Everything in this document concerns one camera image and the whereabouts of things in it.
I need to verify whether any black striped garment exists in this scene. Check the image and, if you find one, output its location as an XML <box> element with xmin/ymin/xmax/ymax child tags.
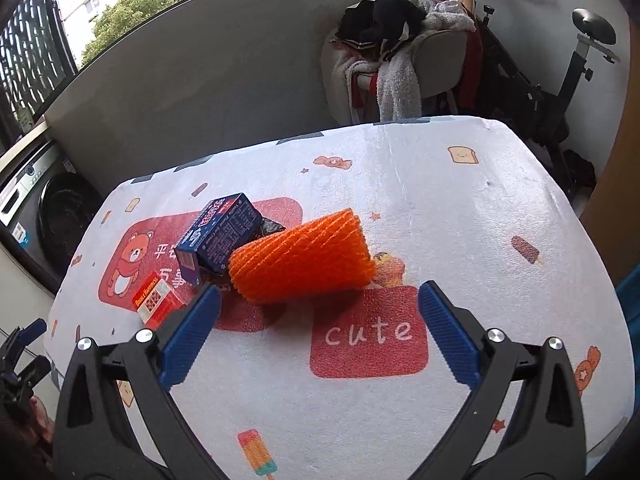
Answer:
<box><xmin>334</xmin><ymin>0</ymin><xmax>432</xmax><ymax>56</ymax></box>

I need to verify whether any perforated metal window screen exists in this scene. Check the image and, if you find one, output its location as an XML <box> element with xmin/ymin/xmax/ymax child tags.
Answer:
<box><xmin>0</xmin><ymin>0</ymin><xmax>79</xmax><ymax>137</ymax></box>

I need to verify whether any chair piled with clothes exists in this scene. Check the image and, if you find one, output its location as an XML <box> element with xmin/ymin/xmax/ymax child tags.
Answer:
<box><xmin>330</xmin><ymin>0</ymin><xmax>477</xmax><ymax>122</ymax></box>

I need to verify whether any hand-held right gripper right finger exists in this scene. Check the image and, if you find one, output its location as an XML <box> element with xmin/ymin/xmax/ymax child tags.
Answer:
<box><xmin>412</xmin><ymin>280</ymin><xmax>587</xmax><ymax>480</ymax></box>

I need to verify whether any grey washing machine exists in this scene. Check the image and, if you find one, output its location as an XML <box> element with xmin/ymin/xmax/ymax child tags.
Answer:
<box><xmin>0</xmin><ymin>140</ymin><xmax>107</xmax><ymax>297</ymax></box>

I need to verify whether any red and white cigarette box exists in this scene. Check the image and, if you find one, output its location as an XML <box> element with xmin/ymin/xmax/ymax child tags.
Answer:
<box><xmin>132</xmin><ymin>271</ymin><xmax>194</xmax><ymax>332</ymax></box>

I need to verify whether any orange foam fruit net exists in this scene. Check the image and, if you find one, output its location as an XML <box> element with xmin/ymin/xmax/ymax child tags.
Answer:
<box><xmin>227</xmin><ymin>206</ymin><xmax>376</xmax><ymax>306</ymax></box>

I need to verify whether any white cartoon bear tablecloth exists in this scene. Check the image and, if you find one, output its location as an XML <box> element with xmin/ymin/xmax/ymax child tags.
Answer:
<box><xmin>42</xmin><ymin>116</ymin><xmax>629</xmax><ymax>480</ymax></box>

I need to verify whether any blue cloth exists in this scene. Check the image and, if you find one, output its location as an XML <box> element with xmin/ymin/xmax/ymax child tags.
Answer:
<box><xmin>614</xmin><ymin>264</ymin><xmax>640</xmax><ymax>327</ymax></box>

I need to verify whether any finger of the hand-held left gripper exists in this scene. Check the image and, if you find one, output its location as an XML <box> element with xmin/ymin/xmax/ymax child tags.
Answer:
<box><xmin>11</xmin><ymin>354</ymin><xmax>52</xmax><ymax>397</ymax></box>
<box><xmin>0</xmin><ymin>317</ymin><xmax>48</xmax><ymax>362</ymax></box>

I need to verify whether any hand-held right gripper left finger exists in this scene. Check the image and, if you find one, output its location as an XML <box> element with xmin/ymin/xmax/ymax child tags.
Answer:
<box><xmin>52</xmin><ymin>282</ymin><xmax>223</xmax><ymax>480</ymax></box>

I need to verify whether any black exercise bike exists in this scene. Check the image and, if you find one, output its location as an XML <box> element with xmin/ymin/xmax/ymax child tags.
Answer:
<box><xmin>434</xmin><ymin>0</ymin><xmax>622</xmax><ymax>188</ymax></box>

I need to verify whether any green tree outside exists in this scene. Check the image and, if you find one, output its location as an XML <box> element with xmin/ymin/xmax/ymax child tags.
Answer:
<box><xmin>79</xmin><ymin>0</ymin><xmax>199</xmax><ymax>67</ymax></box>

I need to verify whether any blue printed carton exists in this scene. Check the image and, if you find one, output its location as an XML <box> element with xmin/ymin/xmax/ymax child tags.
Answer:
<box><xmin>175</xmin><ymin>192</ymin><xmax>264</xmax><ymax>287</ymax></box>

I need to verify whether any black plastic wrapper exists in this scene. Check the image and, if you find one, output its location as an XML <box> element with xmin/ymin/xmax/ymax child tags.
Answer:
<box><xmin>251</xmin><ymin>217</ymin><xmax>287</xmax><ymax>242</ymax></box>

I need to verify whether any beige and red chair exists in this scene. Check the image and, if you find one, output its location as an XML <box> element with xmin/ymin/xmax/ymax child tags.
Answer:
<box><xmin>322</xmin><ymin>24</ymin><xmax>482</xmax><ymax>126</ymax></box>

